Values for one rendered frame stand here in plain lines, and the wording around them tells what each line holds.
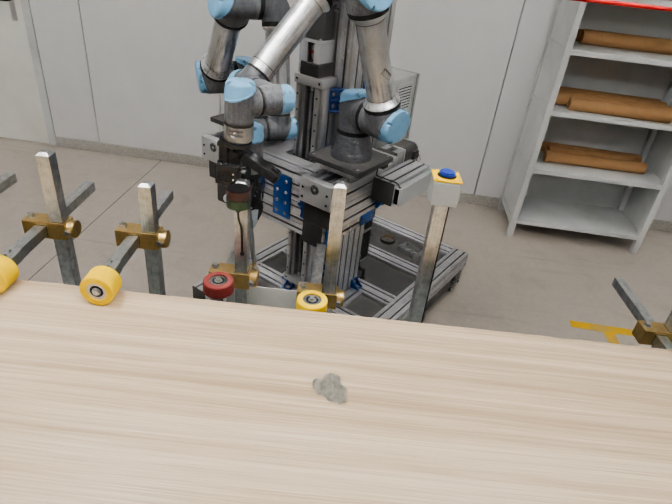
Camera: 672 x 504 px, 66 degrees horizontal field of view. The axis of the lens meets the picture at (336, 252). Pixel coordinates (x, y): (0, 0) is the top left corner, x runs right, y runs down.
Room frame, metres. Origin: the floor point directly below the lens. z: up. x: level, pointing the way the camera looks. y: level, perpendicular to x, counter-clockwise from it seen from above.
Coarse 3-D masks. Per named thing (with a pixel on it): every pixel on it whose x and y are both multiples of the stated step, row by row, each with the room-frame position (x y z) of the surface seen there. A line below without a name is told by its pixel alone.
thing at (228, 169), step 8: (224, 144) 1.26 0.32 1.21; (232, 144) 1.25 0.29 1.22; (248, 144) 1.26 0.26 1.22; (224, 152) 1.26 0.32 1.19; (232, 152) 1.27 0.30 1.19; (240, 152) 1.26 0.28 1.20; (224, 160) 1.26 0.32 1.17; (232, 160) 1.27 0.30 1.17; (216, 168) 1.25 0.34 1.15; (224, 168) 1.25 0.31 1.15; (232, 168) 1.25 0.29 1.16; (240, 168) 1.26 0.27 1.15; (248, 168) 1.28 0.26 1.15; (216, 176) 1.25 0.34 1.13; (224, 176) 1.25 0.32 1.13; (232, 176) 1.25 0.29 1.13; (240, 176) 1.25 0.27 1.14; (248, 176) 1.28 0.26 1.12; (224, 184) 1.25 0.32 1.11
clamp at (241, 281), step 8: (224, 264) 1.22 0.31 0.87; (232, 264) 1.22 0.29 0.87; (208, 272) 1.18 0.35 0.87; (232, 272) 1.18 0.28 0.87; (248, 272) 1.19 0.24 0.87; (256, 272) 1.20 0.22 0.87; (240, 280) 1.18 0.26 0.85; (248, 280) 1.18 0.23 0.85; (256, 280) 1.18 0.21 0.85; (240, 288) 1.18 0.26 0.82; (248, 288) 1.18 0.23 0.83
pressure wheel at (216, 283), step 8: (216, 272) 1.12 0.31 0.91; (224, 272) 1.13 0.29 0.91; (208, 280) 1.08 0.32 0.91; (216, 280) 1.09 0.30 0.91; (224, 280) 1.10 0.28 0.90; (232, 280) 1.10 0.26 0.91; (208, 288) 1.06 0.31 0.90; (216, 288) 1.05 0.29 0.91; (224, 288) 1.06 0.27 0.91; (232, 288) 1.08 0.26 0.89; (208, 296) 1.06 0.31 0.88; (216, 296) 1.05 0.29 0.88; (224, 296) 1.06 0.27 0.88
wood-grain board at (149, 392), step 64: (0, 320) 0.86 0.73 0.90; (64, 320) 0.88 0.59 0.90; (128, 320) 0.90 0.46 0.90; (192, 320) 0.93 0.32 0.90; (256, 320) 0.95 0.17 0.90; (320, 320) 0.98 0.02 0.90; (384, 320) 1.01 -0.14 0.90; (0, 384) 0.68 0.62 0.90; (64, 384) 0.70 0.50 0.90; (128, 384) 0.72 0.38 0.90; (192, 384) 0.73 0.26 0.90; (256, 384) 0.75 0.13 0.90; (384, 384) 0.79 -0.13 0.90; (448, 384) 0.82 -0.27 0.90; (512, 384) 0.84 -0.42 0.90; (576, 384) 0.86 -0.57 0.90; (640, 384) 0.88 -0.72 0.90; (0, 448) 0.54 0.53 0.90; (64, 448) 0.56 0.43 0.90; (128, 448) 0.57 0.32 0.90; (192, 448) 0.59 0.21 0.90; (256, 448) 0.60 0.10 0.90; (320, 448) 0.62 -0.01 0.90; (384, 448) 0.63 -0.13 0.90; (448, 448) 0.65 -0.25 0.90; (512, 448) 0.67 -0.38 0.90; (576, 448) 0.68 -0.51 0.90; (640, 448) 0.70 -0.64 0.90
